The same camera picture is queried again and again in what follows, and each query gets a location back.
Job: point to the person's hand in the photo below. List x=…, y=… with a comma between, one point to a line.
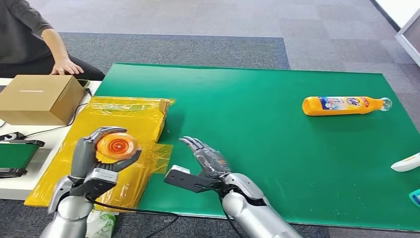
x=67, y=66

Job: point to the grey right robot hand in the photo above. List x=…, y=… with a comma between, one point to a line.
x=210, y=161

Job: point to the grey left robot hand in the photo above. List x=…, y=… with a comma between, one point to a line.
x=82, y=157

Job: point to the orange bottle clear cap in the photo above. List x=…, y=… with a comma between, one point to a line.
x=341, y=106
x=116, y=146

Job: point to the person's forearm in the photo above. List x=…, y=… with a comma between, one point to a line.
x=55, y=46

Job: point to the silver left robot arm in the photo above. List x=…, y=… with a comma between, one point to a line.
x=70, y=213

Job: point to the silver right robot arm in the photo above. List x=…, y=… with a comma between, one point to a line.
x=256, y=213

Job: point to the black phone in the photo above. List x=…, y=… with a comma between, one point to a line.
x=83, y=83

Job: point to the brown cardboard box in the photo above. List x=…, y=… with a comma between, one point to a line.
x=36, y=101

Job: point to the person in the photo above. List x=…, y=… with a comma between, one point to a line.
x=19, y=33

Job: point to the green mat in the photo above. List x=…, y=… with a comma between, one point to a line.
x=262, y=131

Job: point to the white plastic bag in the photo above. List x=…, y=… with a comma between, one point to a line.
x=101, y=225

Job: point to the yellow plastic wrapped box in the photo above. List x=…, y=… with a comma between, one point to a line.
x=141, y=118

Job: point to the small black gadget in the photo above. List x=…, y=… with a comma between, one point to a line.
x=11, y=135

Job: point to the white plastic handheld object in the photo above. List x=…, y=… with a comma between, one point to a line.
x=407, y=163

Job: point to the teal object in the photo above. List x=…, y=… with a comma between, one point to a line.
x=416, y=198

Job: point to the white framed panel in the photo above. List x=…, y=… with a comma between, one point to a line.
x=411, y=36

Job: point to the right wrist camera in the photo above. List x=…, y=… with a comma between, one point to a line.
x=187, y=180

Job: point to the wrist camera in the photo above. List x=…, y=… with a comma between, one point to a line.
x=96, y=184
x=187, y=180

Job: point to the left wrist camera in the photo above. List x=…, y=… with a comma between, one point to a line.
x=96, y=184

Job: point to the green device black frame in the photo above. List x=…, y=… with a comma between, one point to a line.
x=16, y=156

